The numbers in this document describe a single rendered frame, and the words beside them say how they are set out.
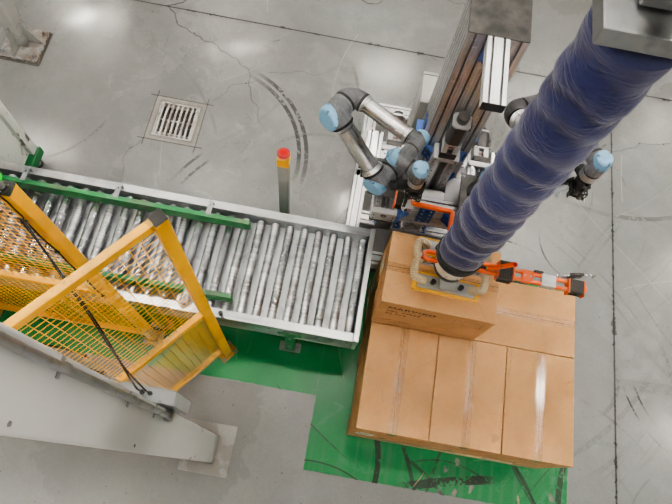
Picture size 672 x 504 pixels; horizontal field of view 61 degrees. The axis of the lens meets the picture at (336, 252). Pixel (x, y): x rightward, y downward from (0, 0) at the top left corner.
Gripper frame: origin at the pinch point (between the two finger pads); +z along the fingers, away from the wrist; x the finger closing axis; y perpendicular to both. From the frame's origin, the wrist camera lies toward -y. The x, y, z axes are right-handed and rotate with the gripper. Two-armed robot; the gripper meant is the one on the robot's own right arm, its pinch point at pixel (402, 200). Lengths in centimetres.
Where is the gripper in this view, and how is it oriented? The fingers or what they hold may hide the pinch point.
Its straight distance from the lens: 290.9
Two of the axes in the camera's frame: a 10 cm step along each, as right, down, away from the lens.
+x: 1.9, -9.1, 3.7
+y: 9.8, 2.0, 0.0
